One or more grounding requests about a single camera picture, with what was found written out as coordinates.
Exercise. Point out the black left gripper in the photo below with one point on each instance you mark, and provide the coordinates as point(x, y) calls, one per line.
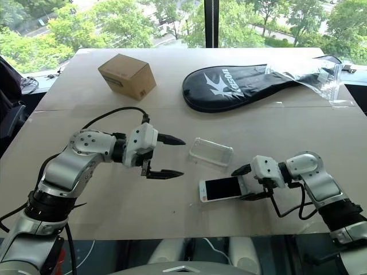
point(146, 161)

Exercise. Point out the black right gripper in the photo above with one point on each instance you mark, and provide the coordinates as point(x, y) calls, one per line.
point(265, 184)

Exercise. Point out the white smartphone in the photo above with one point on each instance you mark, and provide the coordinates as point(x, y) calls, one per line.
point(220, 189)

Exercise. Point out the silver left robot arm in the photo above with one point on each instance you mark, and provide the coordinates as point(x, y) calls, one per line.
point(86, 143)

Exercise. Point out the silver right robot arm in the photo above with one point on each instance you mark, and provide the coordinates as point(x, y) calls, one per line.
point(311, 166)

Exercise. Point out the clear plastic phone case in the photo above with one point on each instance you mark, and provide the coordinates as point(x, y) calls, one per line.
point(210, 154)

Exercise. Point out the white rounded robot leg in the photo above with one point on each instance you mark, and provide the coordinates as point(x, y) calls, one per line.
point(243, 253)
point(167, 250)

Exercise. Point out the black racket cover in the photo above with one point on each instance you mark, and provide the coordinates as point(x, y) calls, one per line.
point(223, 88)

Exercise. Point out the brown cardboard box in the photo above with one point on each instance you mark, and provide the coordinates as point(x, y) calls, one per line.
point(126, 74)

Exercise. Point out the clear plastic bag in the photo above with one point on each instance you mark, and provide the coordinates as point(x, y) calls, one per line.
point(329, 86)

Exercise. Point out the black bag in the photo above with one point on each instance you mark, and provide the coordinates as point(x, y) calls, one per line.
point(8, 94)

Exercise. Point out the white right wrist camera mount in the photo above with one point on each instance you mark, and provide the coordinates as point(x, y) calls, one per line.
point(266, 169)

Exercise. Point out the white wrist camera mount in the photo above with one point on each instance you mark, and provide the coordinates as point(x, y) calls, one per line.
point(266, 169)
point(140, 140)

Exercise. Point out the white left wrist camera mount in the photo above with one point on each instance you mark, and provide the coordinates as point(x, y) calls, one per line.
point(140, 140)

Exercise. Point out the black window frame post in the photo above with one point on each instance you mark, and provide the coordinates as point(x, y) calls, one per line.
point(211, 23)

